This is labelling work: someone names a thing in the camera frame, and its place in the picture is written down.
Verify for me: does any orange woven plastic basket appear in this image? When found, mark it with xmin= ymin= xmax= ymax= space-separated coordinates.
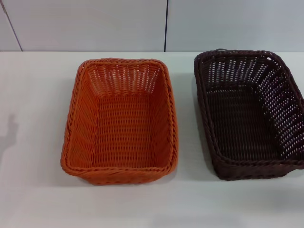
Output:
xmin=59 ymin=57 xmax=179 ymax=185

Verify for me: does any dark brown woven plastic basket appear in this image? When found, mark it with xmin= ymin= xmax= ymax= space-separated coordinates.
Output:
xmin=193 ymin=48 xmax=304 ymax=181

